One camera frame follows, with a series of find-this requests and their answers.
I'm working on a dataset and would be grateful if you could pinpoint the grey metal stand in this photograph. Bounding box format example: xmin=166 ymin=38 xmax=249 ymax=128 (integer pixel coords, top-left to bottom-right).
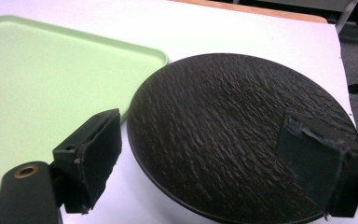
xmin=335 ymin=0 xmax=358 ymax=35

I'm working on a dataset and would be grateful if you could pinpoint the round black textured plate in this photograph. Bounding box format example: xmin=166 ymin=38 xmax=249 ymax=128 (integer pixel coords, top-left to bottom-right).
xmin=126 ymin=52 xmax=358 ymax=224

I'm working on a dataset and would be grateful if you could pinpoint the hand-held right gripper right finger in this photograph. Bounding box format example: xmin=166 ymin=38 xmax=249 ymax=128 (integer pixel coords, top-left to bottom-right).
xmin=275 ymin=110 xmax=358 ymax=218

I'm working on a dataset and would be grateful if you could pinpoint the light green tray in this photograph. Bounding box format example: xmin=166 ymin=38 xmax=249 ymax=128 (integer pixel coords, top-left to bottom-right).
xmin=0 ymin=15 xmax=170 ymax=209

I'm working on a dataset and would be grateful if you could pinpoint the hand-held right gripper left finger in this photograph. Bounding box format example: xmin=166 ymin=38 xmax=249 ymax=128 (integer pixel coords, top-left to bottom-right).
xmin=52 ymin=107 xmax=123 ymax=215

